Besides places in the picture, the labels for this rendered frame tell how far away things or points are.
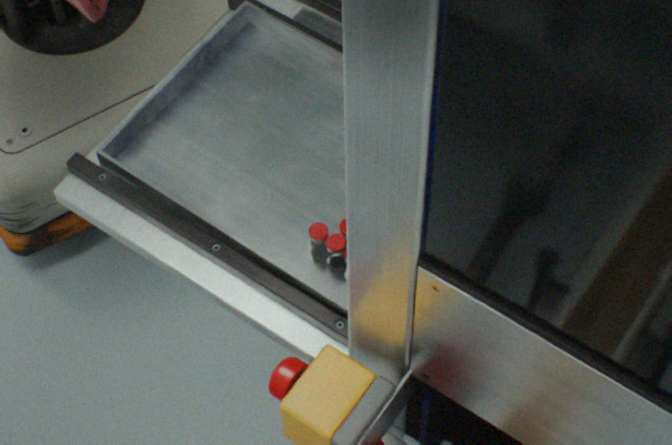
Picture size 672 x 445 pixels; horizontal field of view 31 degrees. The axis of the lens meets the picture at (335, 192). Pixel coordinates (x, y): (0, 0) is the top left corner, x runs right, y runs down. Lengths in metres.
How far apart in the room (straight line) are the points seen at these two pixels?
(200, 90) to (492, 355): 0.59
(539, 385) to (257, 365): 1.29
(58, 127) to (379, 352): 1.20
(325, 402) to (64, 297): 1.32
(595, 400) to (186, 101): 0.67
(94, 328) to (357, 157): 1.48
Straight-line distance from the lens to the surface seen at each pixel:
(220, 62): 1.42
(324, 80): 1.40
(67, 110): 2.18
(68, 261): 2.35
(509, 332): 0.90
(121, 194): 1.31
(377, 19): 0.70
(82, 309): 2.29
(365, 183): 0.85
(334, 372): 1.05
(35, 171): 2.14
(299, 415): 1.03
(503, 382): 0.97
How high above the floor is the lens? 1.98
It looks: 57 degrees down
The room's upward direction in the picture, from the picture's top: 2 degrees counter-clockwise
